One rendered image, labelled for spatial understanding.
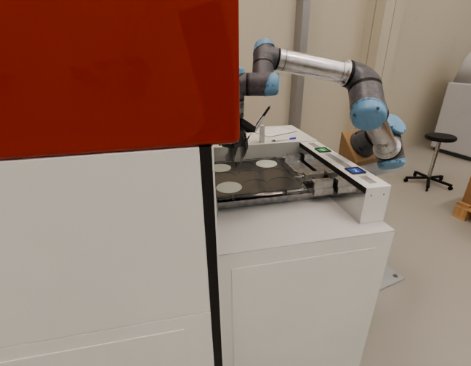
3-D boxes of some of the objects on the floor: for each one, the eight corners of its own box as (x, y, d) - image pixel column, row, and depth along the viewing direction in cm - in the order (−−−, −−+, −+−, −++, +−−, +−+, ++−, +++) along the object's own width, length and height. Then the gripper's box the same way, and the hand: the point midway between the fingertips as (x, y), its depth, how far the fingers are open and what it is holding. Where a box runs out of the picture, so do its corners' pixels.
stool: (462, 188, 309) (480, 138, 286) (434, 195, 295) (450, 143, 272) (423, 173, 349) (435, 128, 326) (396, 179, 334) (407, 132, 311)
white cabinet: (220, 413, 118) (211, 257, 84) (200, 263, 204) (192, 155, 170) (359, 380, 130) (400, 231, 96) (284, 250, 216) (292, 147, 182)
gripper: (215, 114, 100) (217, 170, 109) (237, 116, 96) (238, 174, 104) (228, 110, 107) (230, 163, 115) (249, 112, 102) (248, 167, 111)
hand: (237, 163), depth 112 cm, fingers closed
